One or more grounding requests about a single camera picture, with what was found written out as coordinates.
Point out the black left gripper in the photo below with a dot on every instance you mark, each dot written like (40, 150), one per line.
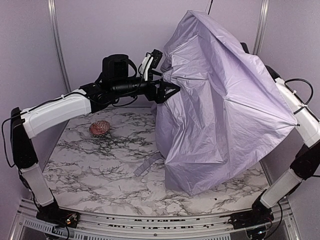
(155, 90)

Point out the lavender folding umbrella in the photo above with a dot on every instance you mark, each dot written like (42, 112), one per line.
(228, 114)

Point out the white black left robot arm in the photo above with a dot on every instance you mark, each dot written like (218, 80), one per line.
(119, 78)

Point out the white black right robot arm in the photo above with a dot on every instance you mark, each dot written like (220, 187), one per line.
(305, 160)

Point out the red patterned small bowl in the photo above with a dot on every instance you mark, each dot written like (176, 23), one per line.
(99, 129)

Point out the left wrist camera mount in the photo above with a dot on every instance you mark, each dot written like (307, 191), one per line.
(151, 61)

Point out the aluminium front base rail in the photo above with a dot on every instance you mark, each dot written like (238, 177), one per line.
(280, 225)

